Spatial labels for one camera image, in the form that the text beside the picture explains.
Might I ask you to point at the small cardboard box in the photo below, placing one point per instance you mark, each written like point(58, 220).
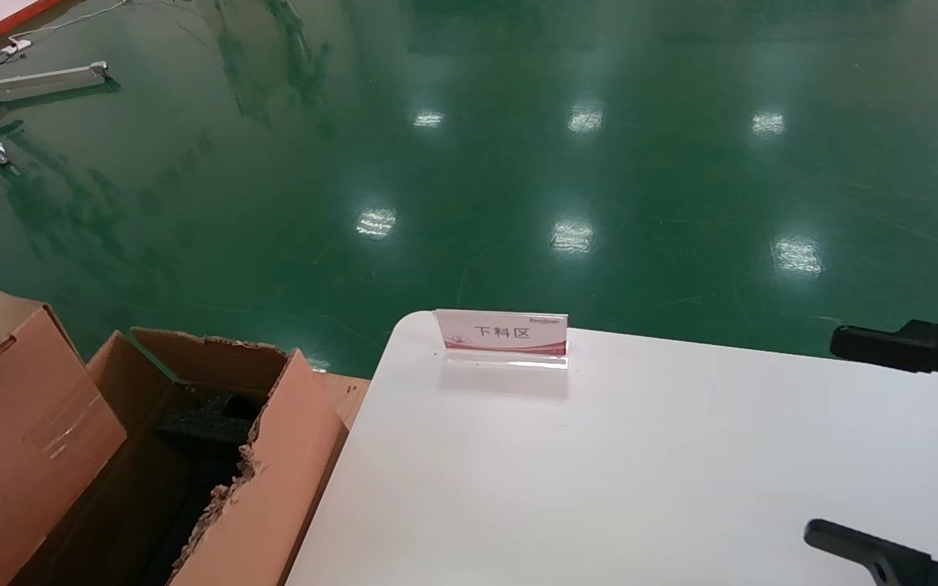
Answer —
point(29, 456)

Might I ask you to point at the long grey metal base bar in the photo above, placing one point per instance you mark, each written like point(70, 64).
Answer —
point(46, 79)

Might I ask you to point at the black foam block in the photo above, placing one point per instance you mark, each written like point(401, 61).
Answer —
point(208, 427)

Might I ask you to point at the large cardboard box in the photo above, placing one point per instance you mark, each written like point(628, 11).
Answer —
point(290, 456)

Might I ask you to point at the acrylic sign holder with label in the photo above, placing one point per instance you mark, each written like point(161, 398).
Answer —
point(501, 334)

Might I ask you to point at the white power strip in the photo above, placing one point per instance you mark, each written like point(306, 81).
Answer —
point(17, 46)

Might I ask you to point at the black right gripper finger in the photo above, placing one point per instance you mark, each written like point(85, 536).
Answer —
point(876, 553)
point(909, 346)

